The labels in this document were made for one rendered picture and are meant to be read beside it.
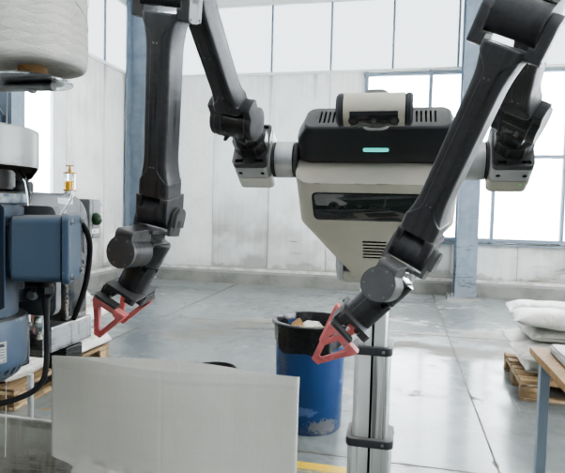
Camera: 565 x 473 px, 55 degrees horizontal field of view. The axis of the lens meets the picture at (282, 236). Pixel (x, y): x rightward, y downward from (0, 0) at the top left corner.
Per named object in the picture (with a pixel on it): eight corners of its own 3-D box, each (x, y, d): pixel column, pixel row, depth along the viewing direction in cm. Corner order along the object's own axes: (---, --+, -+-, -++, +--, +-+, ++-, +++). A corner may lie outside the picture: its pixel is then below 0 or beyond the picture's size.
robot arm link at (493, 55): (570, 17, 73) (496, -7, 78) (563, 14, 69) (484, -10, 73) (440, 272, 94) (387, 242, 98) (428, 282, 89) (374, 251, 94)
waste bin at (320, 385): (351, 411, 353) (354, 313, 349) (343, 445, 303) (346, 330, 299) (279, 404, 363) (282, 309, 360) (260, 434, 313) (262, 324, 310)
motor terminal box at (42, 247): (83, 291, 80) (83, 213, 79) (73, 303, 70) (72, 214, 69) (23, 292, 78) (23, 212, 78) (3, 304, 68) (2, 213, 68)
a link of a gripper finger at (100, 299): (75, 329, 97) (98, 286, 96) (95, 319, 105) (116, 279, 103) (106, 349, 97) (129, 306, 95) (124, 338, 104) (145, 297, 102)
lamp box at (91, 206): (100, 237, 127) (100, 199, 126) (89, 238, 122) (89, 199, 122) (71, 236, 128) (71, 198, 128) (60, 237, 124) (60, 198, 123)
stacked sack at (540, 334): (567, 329, 442) (568, 313, 441) (595, 350, 377) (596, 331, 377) (511, 326, 451) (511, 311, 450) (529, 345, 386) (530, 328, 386)
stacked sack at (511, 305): (592, 317, 440) (593, 301, 439) (606, 327, 399) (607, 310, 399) (504, 310, 459) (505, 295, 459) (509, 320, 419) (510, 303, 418)
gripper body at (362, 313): (334, 317, 91) (367, 288, 89) (340, 301, 100) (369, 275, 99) (361, 345, 90) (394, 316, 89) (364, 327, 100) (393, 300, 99)
